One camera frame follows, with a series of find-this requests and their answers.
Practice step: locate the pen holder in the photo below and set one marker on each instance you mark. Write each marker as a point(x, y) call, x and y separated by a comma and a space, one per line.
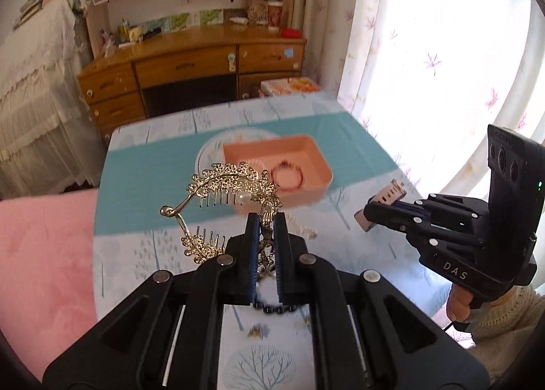
point(123, 32)

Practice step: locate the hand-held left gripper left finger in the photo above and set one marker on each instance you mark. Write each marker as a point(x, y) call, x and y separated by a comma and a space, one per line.
point(252, 258)

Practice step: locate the stack of books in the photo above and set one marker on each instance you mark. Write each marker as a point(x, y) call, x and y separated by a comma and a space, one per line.
point(32, 7)

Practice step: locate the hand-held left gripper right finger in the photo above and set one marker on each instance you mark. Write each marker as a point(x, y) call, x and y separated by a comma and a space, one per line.
point(279, 258)

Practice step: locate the floral sheer curtain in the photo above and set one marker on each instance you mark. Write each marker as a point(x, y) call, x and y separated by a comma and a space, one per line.
point(425, 53)

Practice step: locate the small butterfly brooch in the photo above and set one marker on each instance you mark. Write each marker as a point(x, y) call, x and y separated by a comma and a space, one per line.
point(256, 331)

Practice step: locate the orange print box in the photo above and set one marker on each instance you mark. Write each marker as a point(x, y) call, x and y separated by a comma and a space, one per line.
point(293, 85)

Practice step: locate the small gold hair comb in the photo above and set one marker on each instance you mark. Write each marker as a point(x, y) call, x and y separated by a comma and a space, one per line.
point(304, 230)

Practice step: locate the pink plush blanket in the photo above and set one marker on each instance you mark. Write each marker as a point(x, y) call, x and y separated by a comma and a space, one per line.
point(42, 270)

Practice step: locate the pink plastic tray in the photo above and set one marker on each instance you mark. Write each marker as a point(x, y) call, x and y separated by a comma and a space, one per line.
point(272, 151)

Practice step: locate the gold leaf tiara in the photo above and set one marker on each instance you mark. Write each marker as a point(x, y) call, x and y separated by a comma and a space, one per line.
point(230, 183)

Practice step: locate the wooden desk with drawers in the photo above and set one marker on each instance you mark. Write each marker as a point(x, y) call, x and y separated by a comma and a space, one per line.
point(183, 47)

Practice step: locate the red paper cup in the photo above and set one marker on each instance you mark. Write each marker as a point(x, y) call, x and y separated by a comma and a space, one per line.
point(274, 15)

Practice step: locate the small red box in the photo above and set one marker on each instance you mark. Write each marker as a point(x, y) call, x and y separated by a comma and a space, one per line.
point(290, 32)

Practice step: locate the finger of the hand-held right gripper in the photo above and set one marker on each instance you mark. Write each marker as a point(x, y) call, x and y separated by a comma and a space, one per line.
point(391, 222)
point(396, 206)

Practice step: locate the patterned jar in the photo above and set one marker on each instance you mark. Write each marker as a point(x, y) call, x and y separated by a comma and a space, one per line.
point(256, 10)

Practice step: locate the white tube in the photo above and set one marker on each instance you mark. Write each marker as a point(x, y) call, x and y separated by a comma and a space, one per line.
point(238, 20)

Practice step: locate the person's right forearm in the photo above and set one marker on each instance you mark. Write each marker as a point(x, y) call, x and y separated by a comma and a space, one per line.
point(511, 330)

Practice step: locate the person's right hand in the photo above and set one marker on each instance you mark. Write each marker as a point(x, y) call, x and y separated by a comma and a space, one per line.
point(460, 305)

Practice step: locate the white lace cover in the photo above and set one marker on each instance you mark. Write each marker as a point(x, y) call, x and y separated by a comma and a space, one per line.
point(38, 96)

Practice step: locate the pink white hair clip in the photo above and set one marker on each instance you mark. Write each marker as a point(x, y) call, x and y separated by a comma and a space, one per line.
point(389, 193)

